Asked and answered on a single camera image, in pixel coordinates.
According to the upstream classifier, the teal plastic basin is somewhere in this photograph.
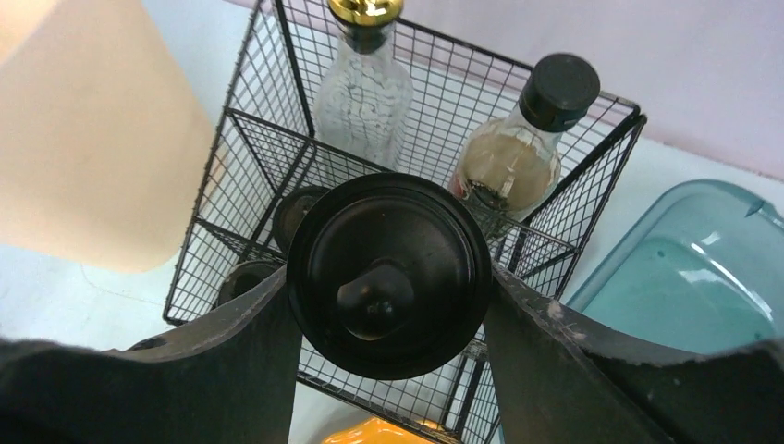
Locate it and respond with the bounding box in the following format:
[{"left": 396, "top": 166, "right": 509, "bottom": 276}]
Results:
[{"left": 569, "top": 179, "right": 783, "bottom": 354}]

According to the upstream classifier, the spice jar black lid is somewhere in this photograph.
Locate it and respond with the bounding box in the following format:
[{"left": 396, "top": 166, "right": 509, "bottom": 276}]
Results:
[
  {"left": 213, "top": 260, "right": 281, "bottom": 308},
  {"left": 272, "top": 185, "right": 329, "bottom": 254},
  {"left": 287, "top": 172, "right": 493, "bottom": 380}
]

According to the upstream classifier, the clear bottle gold pump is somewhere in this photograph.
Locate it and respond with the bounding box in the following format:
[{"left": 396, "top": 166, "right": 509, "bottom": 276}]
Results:
[{"left": 313, "top": 0, "right": 413, "bottom": 170}]

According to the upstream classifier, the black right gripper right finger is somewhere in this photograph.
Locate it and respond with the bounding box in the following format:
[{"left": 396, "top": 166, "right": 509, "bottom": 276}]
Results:
[{"left": 484, "top": 267, "right": 783, "bottom": 443}]

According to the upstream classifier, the beige plastic bin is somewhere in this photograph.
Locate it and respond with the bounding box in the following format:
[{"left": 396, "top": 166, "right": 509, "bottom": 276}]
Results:
[{"left": 1, "top": 1, "right": 214, "bottom": 273}]

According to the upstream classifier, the brown sauce bottle black cap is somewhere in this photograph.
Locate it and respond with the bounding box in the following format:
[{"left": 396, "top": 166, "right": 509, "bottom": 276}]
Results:
[{"left": 449, "top": 53, "right": 601, "bottom": 221}]

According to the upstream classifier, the black wire basket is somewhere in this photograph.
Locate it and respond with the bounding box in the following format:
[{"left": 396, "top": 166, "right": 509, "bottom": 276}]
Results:
[{"left": 163, "top": 1, "right": 646, "bottom": 443}]

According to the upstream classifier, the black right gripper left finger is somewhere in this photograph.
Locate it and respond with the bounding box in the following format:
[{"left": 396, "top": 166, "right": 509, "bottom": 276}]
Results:
[{"left": 1, "top": 269, "right": 301, "bottom": 443}]

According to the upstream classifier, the yellow dotted plate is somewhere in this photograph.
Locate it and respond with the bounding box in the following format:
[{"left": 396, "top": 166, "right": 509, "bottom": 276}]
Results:
[{"left": 322, "top": 417, "right": 430, "bottom": 444}]

